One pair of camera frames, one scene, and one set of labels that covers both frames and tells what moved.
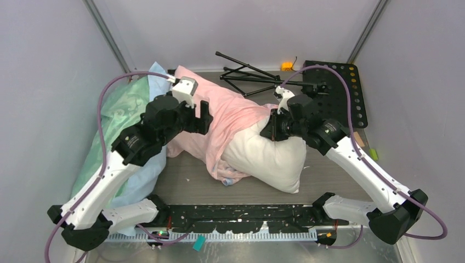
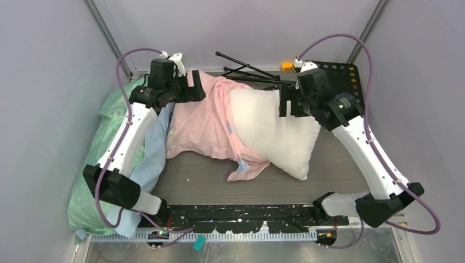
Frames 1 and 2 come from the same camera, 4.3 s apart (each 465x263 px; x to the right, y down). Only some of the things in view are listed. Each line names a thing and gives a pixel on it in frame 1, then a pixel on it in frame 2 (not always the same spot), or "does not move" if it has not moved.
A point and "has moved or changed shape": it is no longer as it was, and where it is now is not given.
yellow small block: [286, 66] does not move
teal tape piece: [198, 243] does not move
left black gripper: [198, 125] → [192, 93]
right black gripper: [271, 131] → [288, 92]
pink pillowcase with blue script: [229, 113] has moved or changed shape
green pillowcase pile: [121, 105] does not move
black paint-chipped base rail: [197, 218] does not move
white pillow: [279, 163] has moved or changed shape
